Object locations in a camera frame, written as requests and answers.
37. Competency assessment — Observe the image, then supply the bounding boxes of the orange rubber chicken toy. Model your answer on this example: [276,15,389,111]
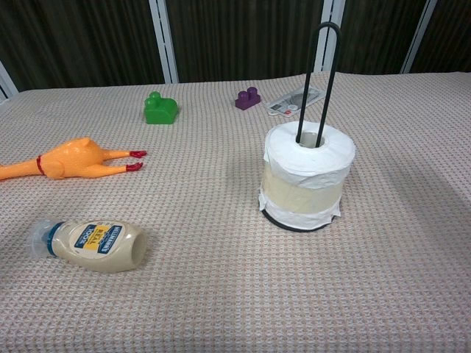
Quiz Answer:
[0,137,148,182]

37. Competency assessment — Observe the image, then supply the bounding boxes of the purple plastic building block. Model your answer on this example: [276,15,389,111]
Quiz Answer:
[235,86,263,111]

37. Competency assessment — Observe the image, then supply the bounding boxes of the mayonnaise squeeze bottle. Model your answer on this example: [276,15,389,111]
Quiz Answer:
[29,218,148,274]

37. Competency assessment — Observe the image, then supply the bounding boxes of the white metal frame post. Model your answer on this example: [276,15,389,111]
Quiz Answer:
[0,60,18,102]
[148,0,180,84]
[315,0,347,73]
[400,0,439,74]

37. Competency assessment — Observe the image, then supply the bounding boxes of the white paper roll with tape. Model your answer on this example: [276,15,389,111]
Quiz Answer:
[258,116,357,232]

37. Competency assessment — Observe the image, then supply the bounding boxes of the green plastic building block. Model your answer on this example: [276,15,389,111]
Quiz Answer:
[144,90,180,125]

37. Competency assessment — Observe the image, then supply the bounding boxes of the dark pleated curtain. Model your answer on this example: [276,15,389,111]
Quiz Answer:
[0,0,471,97]

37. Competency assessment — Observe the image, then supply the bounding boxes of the black wire towel holder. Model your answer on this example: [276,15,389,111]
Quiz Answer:
[261,21,343,234]

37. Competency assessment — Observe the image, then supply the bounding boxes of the beige woven tablecloth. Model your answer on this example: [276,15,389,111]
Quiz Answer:
[0,71,471,353]

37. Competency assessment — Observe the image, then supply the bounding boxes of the silver printed flat packet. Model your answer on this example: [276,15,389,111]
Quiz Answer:
[265,85,325,115]

